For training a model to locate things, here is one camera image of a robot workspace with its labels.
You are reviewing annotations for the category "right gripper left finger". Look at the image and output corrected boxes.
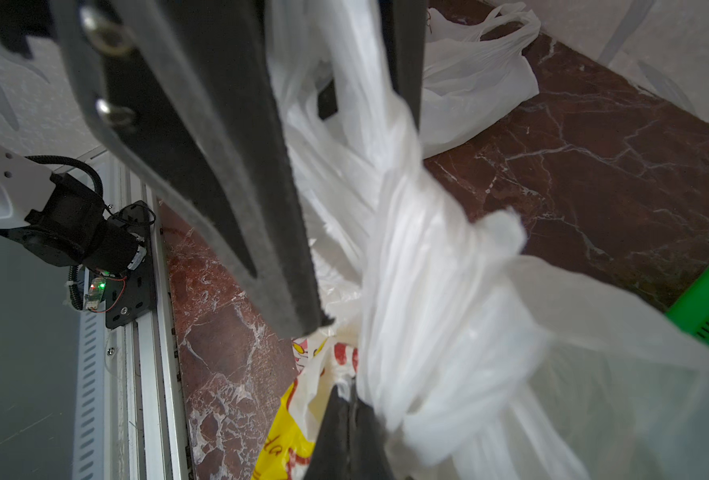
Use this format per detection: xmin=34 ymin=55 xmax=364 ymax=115
xmin=304 ymin=386 xmax=355 ymax=480

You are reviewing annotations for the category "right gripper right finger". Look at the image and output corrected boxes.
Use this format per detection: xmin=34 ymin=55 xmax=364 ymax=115
xmin=350 ymin=400 xmax=395 ymax=480

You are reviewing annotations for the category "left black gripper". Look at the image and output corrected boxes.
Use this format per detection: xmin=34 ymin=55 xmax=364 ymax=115
xmin=0 ymin=0 xmax=56 ymax=60

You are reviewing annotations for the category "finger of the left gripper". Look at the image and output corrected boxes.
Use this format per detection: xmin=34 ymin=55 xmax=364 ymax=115
xmin=50 ymin=1 xmax=330 ymax=338
xmin=316 ymin=0 xmax=431 ymax=130

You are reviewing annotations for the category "white cartoon plastic bag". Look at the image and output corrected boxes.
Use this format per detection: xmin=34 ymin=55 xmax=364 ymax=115
xmin=254 ymin=1 xmax=709 ymax=479

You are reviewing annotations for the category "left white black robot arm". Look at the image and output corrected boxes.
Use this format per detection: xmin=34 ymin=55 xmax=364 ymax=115
xmin=0 ymin=1 xmax=332 ymax=338

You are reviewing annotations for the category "white printed plastic bag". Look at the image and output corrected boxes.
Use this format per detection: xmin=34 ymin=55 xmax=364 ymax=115
xmin=420 ymin=2 xmax=541 ymax=158

